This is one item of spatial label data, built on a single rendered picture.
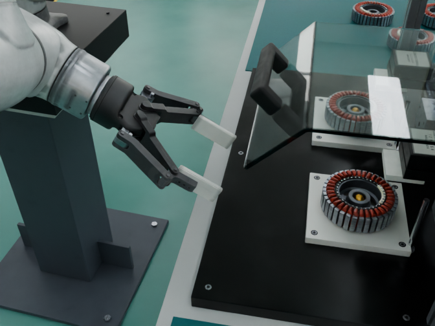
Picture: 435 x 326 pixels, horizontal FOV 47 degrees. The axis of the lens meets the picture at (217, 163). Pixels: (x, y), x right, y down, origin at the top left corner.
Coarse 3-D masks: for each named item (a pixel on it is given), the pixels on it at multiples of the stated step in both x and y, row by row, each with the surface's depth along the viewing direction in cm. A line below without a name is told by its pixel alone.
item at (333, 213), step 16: (336, 176) 79; (352, 176) 79; (368, 176) 79; (336, 192) 76; (352, 192) 77; (368, 192) 79; (384, 192) 76; (336, 208) 74; (352, 208) 73; (368, 208) 73; (384, 208) 73; (352, 224) 73; (368, 224) 73; (384, 224) 74
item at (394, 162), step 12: (408, 144) 68; (420, 144) 68; (384, 156) 73; (396, 156) 73; (408, 156) 67; (420, 156) 66; (432, 156) 66; (384, 168) 71; (396, 168) 70; (408, 168) 68; (420, 168) 68; (432, 168) 67; (396, 180) 70; (408, 180) 69; (420, 180) 69; (432, 180) 68
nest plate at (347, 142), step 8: (312, 136) 94; (320, 136) 93; (328, 136) 93; (336, 136) 93; (344, 136) 93; (352, 136) 93; (312, 144) 93; (320, 144) 92; (328, 144) 92; (336, 144) 92; (344, 144) 91; (352, 144) 91; (360, 144) 91; (368, 144) 91; (376, 144) 91; (384, 144) 91; (392, 144) 91; (376, 152) 91
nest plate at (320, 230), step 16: (320, 176) 84; (320, 192) 81; (400, 192) 81; (320, 208) 78; (400, 208) 78; (320, 224) 76; (336, 224) 76; (400, 224) 76; (320, 240) 73; (336, 240) 73; (352, 240) 73; (368, 240) 73; (384, 240) 73; (400, 240) 73
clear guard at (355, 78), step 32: (320, 32) 62; (352, 32) 62; (384, 32) 62; (416, 32) 62; (288, 64) 61; (320, 64) 56; (352, 64) 56; (384, 64) 56; (416, 64) 56; (288, 96) 54; (320, 96) 51; (352, 96) 51; (384, 96) 51; (416, 96) 51; (256, 128) 55; (288, 128) 49; (320, 128) 46; (352, 128) 46; (384, 128) 46; (416, 128) 46; (256, 160) 50
